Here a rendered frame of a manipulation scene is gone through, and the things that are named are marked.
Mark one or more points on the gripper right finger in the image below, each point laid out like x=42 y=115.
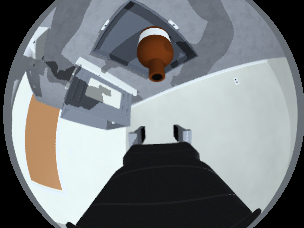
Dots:
x=181 y=134

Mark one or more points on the brown glass bottle with white label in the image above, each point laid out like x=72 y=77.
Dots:
x=155 y=51

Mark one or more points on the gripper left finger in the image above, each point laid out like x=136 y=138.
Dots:
x=137 y=137

